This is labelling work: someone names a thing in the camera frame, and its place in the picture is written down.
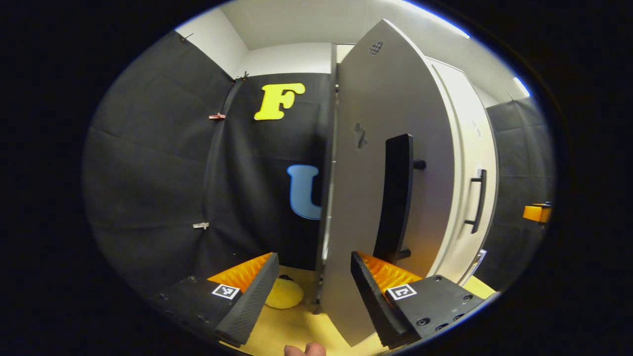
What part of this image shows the grey and white cabinet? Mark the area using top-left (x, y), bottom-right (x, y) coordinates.
top-left (315, 44), bottom-right (357, 314)

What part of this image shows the yellow round object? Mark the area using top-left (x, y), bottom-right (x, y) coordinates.
top-left (265, 277), bottom-right (305, 310)

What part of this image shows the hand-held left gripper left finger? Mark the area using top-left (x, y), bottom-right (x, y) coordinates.
top-left (151, 252), bottom-right (280, 348)

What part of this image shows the white cabinet door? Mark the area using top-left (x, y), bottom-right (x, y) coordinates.
top-left (426, 57), bottom-right (499, 287)
top-left (320, 19), bottom-right (456, 347)

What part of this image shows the black backdrop cloth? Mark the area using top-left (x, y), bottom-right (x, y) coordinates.
top-left (82, 31), bottom-right (337, 297)
top-left (475, 96), bottom-right (555, 292)

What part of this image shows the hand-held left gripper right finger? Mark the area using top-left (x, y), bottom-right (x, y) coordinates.
top-left (350, 251), bottom-right (495, 349)

